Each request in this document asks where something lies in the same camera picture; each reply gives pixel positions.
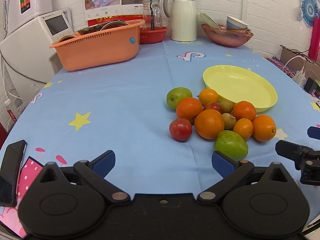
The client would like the green mango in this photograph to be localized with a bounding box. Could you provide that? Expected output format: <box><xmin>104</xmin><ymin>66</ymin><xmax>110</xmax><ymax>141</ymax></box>
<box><xmin>213</xmin><ymin>130</ymin><xmax>248</xmax><ymax>161</ymax></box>

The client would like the small orange tangerine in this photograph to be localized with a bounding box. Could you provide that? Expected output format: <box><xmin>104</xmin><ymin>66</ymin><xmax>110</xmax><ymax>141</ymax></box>
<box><xmin>233</xmin><ymin>118</ymin><xmax>253</xmax><ymax>141</ymax></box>

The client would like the brown kiwi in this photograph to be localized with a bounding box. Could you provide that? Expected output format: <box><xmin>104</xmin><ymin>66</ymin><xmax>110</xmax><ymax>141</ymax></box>
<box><xmin>222</xmin><ymin>113</ymin><xmax>236</xmax><ymax>130</ymax></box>
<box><xmin>219</xmin><ymin>99</ymin><xmax>235</xmax><ymax>113</ymax></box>

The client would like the large orange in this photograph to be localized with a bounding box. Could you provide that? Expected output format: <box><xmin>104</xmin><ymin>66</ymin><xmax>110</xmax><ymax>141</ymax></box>
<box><xmin>194</xmin><ymin>109</ymin><xmax>225</xmax><ymax>140</ymax></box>

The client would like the red apple front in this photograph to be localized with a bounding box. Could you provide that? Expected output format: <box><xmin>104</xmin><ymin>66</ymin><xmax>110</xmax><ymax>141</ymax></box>
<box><xmin>169</xmin><ymin>118</ymin><xmax>193</xmax><ymax>141</ymax></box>

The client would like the small red apple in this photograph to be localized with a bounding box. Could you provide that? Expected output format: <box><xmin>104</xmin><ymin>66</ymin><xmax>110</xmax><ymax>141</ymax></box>
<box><xmin>203</xmin><ymin>102</ymin><xmax>222</xmax><ymax>114</ymax></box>

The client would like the yellow tangerine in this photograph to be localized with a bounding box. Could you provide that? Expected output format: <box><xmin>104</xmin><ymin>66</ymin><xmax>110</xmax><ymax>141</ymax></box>
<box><xmin>197</xmin><ymin>88</ymin><xmax>219</xmax><ymax>106</ymax></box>

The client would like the white power strip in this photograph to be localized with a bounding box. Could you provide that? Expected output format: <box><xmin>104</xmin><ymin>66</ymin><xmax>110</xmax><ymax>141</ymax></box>
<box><xmin>292</xmin><ymin>71</ymin><xmax>307</xmax><ymax>87</ymax></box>

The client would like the blue patterned tablecloth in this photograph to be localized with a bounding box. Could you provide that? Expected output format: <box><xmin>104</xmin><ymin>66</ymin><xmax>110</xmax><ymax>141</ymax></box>
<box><xmin>0</xmin><ymin>36</ymin><xmax>320</xmax><ymax>239</ymax></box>

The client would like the cardboard box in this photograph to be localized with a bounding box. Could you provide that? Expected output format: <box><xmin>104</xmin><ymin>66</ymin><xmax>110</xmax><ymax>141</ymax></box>
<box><xmin>280</xmin><ymin>47</ymin><xmax>319</xmax><ymax>80</ymax></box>

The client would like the pink gift bag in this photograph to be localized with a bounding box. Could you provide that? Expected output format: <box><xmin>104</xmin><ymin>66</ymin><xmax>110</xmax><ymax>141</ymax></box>
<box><xmin>308</xmin><ymin>17</ymin><xmax>320</xmax><ymax>61</ymax></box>

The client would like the black phone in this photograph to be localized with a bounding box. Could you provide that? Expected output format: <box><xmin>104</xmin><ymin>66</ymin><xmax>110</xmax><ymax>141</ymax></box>
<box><xmin>0</xmin><ymin>140</ymin><xmax>27</xmax><ymax>207</ymax></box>

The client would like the yellow plastic plate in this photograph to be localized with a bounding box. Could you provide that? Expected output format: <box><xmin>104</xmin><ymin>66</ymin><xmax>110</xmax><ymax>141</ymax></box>
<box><xmin>202</xmin><ymin>65</ymin><xmax>278</xmax><ymax>113</ymax></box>

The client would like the green apple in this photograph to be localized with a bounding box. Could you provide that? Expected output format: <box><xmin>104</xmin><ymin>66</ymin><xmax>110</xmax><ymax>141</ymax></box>
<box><xmin>166</xmin><ymin>87</ymin><xmax>193</xmax><ymax>110</ymax></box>

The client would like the blue round fan decoration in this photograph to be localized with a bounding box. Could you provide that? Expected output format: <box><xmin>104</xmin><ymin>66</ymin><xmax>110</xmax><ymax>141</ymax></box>
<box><xmin>298</xmin><ymin>0</ymin><xmax>319</xmax><ymax>28</ymax></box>

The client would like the orange plastic basket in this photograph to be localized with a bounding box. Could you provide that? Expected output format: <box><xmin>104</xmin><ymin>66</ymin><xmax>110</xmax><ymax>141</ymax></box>
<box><xmin>50</xmin><ymin>20</ymin><xmax>145</xmax><ymax>72</ymax></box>

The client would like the white water purifier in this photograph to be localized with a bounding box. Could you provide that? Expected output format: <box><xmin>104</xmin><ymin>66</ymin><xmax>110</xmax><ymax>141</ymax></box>
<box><xmin>1</xmin><ymin>10</ymin><xmax>73</xmax><ymax>102</ymax></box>

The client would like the pink glass bowl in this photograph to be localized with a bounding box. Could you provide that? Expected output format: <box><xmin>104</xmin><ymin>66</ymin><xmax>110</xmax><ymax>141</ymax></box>
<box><xmin>201</xmin><ymin>23</ymin><xmax>254</xmax><ymax>48</ymax></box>

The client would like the white blue ceramic bowl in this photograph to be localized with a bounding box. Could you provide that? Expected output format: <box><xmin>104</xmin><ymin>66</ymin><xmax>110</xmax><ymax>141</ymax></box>
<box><xmin>226</xmin><ymin>16</ymin><xmax>248</xmax><ymax>30</ymax></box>

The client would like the red plastic basket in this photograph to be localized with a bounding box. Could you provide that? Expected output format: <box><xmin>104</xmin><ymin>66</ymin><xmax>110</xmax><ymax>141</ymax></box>
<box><xmin>140</xmin><ymin>27</ymin><xmax>169</xmax><ymax>44</ymax></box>

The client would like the white dish in bowl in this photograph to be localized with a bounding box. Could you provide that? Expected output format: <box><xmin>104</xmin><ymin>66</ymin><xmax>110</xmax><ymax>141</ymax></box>
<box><xmin>200</xmin><ymin>12</ymin><xmax>221</xmax><ymax>29</ymax></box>

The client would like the white thermos jug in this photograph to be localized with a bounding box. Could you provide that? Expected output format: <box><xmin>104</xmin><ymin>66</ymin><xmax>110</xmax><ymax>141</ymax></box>
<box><xmin>163</xmin><ymin>0</ymin><xmax>197</xmax><ymax>42</ymax></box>

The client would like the glass cup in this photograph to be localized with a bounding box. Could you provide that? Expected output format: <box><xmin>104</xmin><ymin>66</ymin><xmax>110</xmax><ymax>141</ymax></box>
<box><xmin>143</xmin><ymin>0</ymin><xmax>162</xmax><ymax>30</ymax></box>

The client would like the white wall water heater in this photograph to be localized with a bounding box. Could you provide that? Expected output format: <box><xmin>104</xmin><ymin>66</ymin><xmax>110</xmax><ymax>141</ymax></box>
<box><xmin>3</xmin><ymin>0</ymin><xmax>52</xmax><ymax>35</ymax></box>

